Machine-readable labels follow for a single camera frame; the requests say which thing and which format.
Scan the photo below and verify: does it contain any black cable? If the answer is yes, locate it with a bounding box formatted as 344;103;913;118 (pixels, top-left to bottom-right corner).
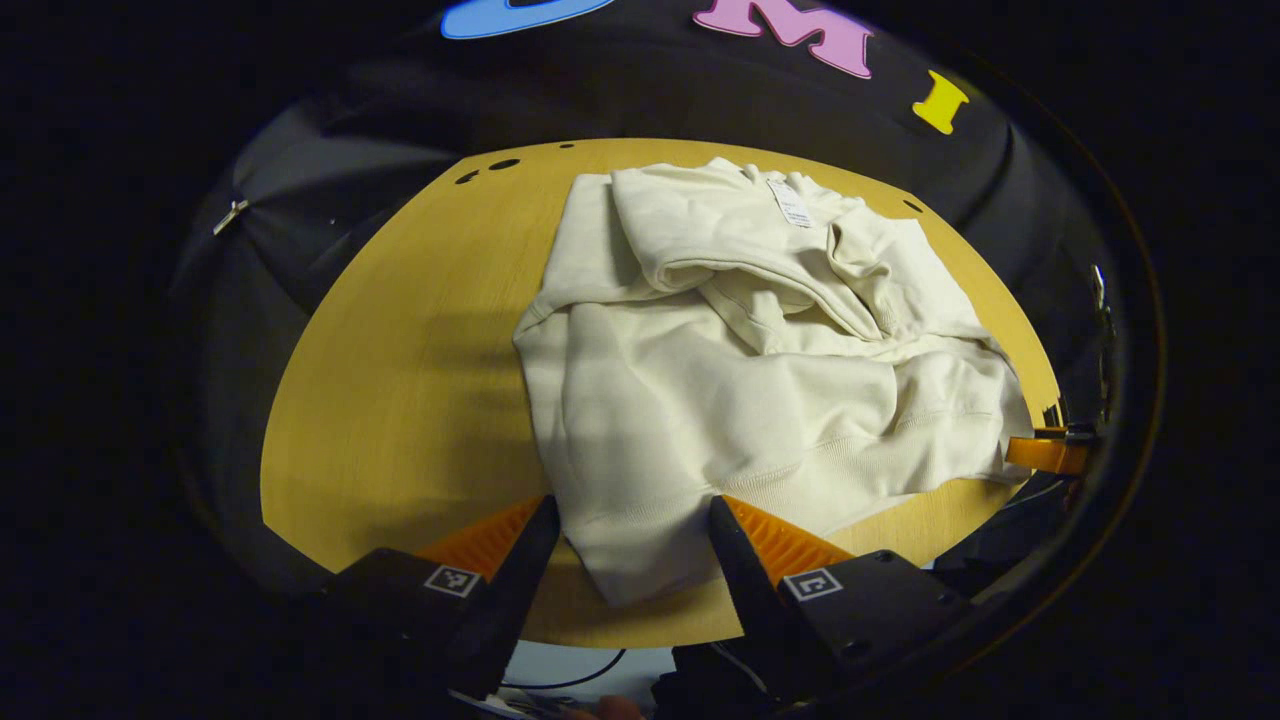
500;648;628;693

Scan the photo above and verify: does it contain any black backdrop cloth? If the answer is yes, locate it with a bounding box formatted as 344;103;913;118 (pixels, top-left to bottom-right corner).
170;0;1111;601

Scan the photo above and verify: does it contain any cream sweatshirt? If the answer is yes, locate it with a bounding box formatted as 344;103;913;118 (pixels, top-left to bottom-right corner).
512;155;1036;609

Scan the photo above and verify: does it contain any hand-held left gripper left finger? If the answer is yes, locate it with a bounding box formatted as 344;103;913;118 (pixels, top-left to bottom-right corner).
320;493;561;701

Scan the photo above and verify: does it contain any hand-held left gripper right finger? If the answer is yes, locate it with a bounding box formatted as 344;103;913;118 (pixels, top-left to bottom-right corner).
708;493;971;706

